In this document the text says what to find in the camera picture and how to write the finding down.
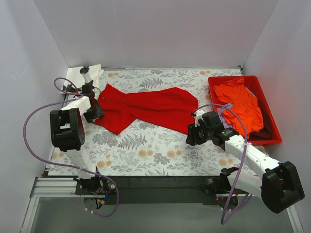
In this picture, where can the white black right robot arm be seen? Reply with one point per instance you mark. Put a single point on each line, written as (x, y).
(276, 183)

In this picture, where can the dark maroon t shirt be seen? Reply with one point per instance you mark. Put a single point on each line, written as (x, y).
(266, 132)

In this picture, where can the red plastic bin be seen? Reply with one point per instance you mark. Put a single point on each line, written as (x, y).
(252, 83)

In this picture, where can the lavender t shirt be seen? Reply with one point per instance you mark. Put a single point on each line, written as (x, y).
(241, 104)

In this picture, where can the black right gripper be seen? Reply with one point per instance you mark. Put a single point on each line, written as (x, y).
(192, 135)

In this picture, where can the red t shirt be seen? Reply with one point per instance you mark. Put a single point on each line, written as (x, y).
(168, 108)

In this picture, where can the floral table cloth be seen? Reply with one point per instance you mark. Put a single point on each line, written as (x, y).
(144, 149)

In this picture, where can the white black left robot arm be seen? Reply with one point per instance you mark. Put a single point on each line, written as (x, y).
(68, 135)

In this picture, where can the white black printed t shirt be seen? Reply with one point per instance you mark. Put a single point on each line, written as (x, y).
(74, 75)

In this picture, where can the orange t shirt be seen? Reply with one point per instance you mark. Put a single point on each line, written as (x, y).
(237, 82)

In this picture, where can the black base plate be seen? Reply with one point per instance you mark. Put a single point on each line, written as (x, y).
(154, 189)

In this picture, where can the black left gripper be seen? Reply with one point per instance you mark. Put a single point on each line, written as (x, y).
(95, 114)

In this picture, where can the aluminium frame rail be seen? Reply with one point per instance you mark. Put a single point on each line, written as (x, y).
(46, 188)

